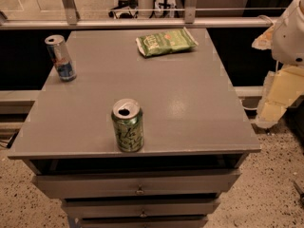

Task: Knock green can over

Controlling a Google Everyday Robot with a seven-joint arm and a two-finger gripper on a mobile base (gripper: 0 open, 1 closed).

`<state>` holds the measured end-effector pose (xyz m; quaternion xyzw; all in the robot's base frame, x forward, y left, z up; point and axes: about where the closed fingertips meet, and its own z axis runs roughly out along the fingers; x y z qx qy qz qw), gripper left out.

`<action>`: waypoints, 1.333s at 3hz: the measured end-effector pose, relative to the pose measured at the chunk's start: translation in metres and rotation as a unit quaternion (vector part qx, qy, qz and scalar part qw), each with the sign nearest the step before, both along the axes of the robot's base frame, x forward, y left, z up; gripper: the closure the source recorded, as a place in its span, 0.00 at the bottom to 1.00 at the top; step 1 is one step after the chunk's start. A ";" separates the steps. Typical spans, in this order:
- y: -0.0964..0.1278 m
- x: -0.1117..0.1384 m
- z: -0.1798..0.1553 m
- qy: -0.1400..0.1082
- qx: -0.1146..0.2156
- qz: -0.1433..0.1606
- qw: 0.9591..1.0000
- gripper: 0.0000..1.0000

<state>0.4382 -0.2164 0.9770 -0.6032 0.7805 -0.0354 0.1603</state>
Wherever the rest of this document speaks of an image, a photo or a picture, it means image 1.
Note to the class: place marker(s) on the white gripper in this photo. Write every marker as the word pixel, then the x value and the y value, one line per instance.
pixel 289 37

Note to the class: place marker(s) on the black office chair base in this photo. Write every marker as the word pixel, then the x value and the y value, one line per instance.
pixel 125 9

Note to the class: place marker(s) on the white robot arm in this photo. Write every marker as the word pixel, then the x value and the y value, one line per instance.
pixel 299 7

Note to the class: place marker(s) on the green soda can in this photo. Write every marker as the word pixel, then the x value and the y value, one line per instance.
pixel 127 118

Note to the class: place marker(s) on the green chip bag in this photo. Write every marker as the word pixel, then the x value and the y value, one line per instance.
pixel 166 42

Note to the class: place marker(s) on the grey drawer cabinet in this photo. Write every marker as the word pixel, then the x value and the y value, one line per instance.
pixel 195 134

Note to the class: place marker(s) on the metal railing frame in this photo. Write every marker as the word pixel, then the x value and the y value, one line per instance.
pixel 93 14

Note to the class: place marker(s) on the red and blue energy can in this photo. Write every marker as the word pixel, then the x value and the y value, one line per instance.
pixel 57 49

